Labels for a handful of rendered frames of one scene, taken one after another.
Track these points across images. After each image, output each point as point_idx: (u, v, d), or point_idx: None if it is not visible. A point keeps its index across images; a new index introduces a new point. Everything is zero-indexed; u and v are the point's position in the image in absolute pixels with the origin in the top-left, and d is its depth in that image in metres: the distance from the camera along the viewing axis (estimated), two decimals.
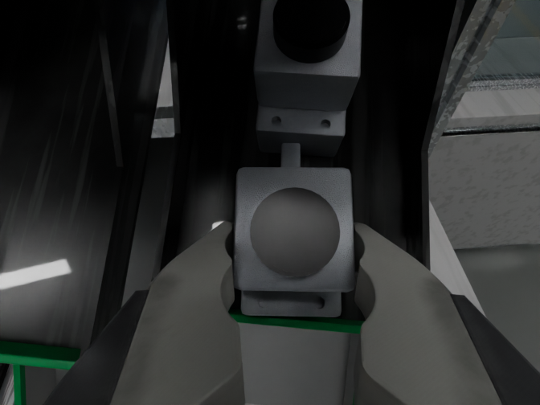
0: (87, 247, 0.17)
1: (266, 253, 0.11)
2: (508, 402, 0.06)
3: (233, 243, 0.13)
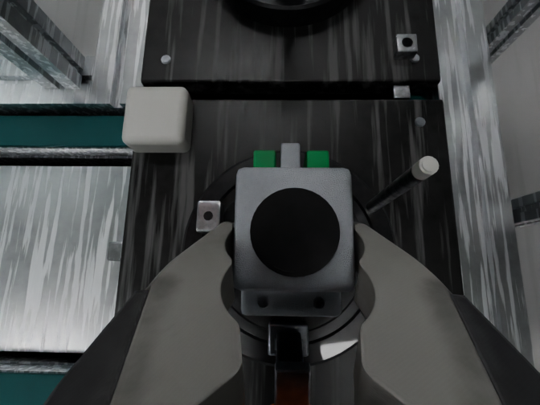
0: None
1: (266, 253, 0.11)
2: (508, 402, 0.06)
3: (233, 243, 0.13)
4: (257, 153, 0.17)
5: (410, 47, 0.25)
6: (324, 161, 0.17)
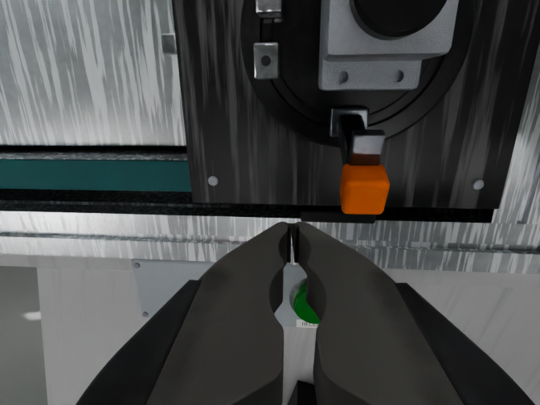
0: None
1: (370, 11, 0.10)
2: (456, 380, 0.07)
3: (287, 244, 0.12)
4: None
5: None
6: None
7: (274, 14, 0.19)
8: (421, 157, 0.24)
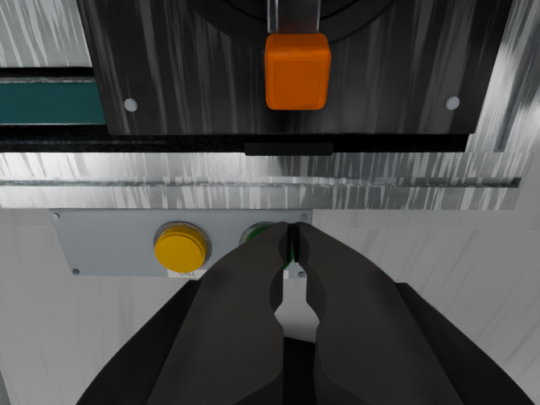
0: None
1: None
2: (456, 380, 0.07)
3: (287, 244, 0.12)
4: None
5: None
6: None
7: None
8: (386, 69, 0.19)
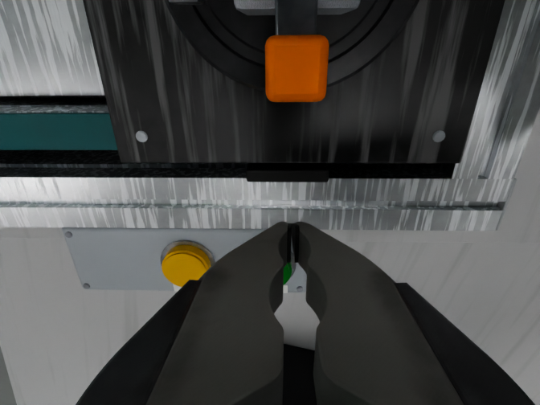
0: None
1: None
2: (456, 380, 0.07)
3: (287, 244, 0.12)
4: None
5: None
6: None
7: None
8: (378, 106, 0.21)
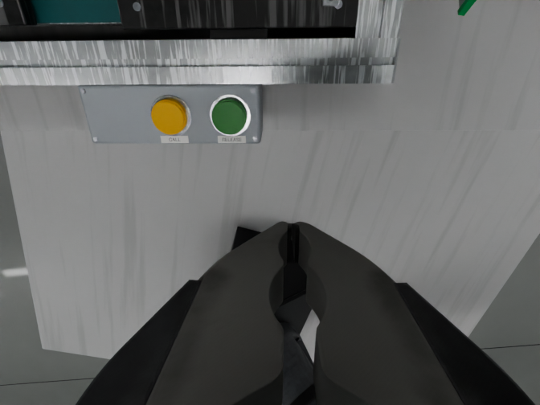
0: None
1: None
2: (456, 380, 0.07)
3: (287, 244, 0.12)
4: None
5: (333, 1, 0.31)
6: None
7: None
8: None
